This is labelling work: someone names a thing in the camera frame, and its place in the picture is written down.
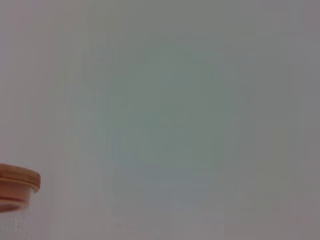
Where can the glass water dispenser jar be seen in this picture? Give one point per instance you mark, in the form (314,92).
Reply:
(12,222)

